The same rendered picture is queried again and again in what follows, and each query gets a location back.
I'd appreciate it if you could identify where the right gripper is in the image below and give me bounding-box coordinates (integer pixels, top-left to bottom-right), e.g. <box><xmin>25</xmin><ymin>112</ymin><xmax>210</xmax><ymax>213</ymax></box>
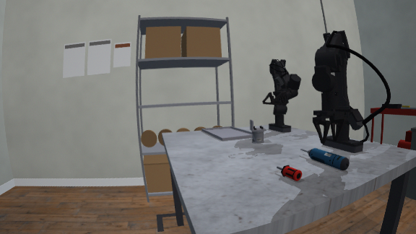
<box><xmin>262</xmin><ymin>79</ymin><xmax>292</xmax><ymax>105</ymax></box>

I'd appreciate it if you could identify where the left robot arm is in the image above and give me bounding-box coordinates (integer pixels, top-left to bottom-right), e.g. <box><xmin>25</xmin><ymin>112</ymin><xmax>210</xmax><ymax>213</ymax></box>
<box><xmin>312</xmin><ymin>30</ymin><xmax>364</xmax><ymax>147</ymax></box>

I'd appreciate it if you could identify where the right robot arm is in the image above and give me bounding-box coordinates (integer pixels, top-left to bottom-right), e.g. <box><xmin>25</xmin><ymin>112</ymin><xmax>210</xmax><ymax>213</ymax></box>
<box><xmin>269</xmin><ymin>59</ymin><xmax>301</xmax><ymax>129</ymax></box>

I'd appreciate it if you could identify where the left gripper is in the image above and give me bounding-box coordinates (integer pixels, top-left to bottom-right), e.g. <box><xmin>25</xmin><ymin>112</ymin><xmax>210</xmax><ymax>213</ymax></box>
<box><xmin>313</xmin><ymin>92</ymin><xmax>364</xmax><ymax>144</ymax></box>

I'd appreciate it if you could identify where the dark blue electric screwdriver barrel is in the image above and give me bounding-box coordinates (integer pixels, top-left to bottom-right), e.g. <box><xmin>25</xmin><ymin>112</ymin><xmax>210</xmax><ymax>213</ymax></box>
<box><xmin>300</xmin><ymin>148</ymin><xmax>350</xmax><ymax>170</ymax></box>

